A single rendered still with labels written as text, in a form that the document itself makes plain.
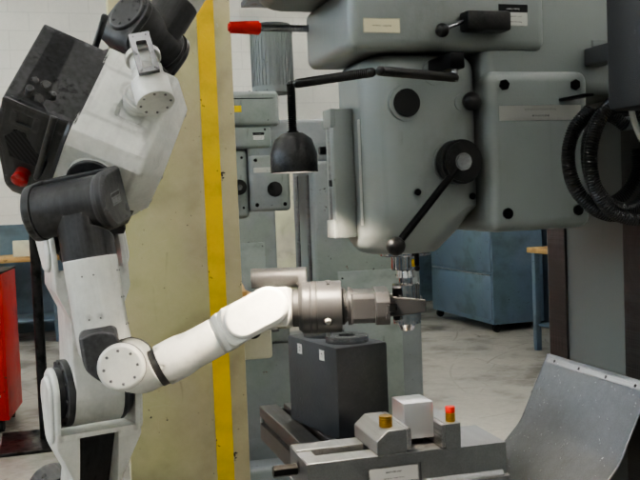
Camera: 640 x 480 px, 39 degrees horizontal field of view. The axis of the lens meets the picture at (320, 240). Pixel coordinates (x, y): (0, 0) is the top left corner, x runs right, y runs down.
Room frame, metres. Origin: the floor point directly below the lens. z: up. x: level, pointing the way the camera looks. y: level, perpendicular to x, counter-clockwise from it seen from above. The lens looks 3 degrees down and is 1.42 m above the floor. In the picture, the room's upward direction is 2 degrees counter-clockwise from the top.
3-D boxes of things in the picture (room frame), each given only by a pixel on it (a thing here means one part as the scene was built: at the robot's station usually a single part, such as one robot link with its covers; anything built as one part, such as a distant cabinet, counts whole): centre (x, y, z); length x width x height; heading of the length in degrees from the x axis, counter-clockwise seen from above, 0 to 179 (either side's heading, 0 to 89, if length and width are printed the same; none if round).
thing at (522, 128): (1.58, -0.33, 1.47); 0.24 x 0.19 x 0.26; 17
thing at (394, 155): (1.52, -0.15, 1.47); 0.21 x 0.19 x 0.32; 17
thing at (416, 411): (1.51, -0.15, 1.03); 0.06 x 0.05 x 0.06; 15
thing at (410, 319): (1.52, -0.14, 1.22); 0.05 x 0.05 x 0.06
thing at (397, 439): (1.50, -0.09, 1.01); 0.12 x 0.06 x 0.04; 15
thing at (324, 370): (1.90, -0.02, 1.02); 0.22 x 0.12 x 0.20; 28
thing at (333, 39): (1.53, -0.18, 1.68); 0.34 x 0.24 x 0.10; 107
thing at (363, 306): (1.52, -0.05, 1.22); 0.13 x 0.12 x 0.10; 0
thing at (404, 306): (1.49, -0.14, 1.22); 0.06 x 0.02 x 0.03; 90
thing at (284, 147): (1.37, 0.03, 1.48); 0.07 x 0.07 x 0.06
